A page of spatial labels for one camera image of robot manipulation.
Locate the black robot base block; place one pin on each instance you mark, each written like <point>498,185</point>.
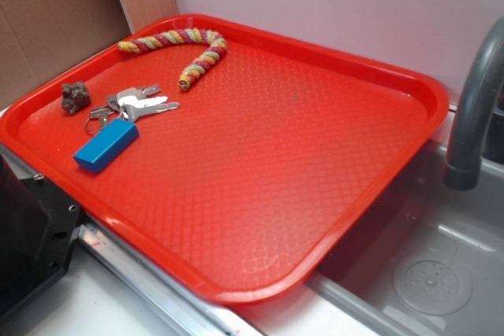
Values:
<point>39,225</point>

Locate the small brown rock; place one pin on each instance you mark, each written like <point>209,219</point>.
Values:
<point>74,97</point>

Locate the grey toy sink basin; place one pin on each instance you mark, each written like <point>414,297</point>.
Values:
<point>424,259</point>

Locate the silver key bunch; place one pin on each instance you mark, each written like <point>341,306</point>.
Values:
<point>129,105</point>

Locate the grey sink faucet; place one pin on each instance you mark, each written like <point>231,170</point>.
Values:
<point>477,131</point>

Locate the multicoloured twisted rope toy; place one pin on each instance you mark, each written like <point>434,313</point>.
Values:
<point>216,48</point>

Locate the brown cardboard panel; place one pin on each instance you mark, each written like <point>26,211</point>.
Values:
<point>41,39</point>

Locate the blue rectangular block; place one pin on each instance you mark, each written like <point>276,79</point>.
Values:
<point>103,148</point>

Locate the red plastic tray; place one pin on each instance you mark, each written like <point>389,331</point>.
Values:
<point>270,159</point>

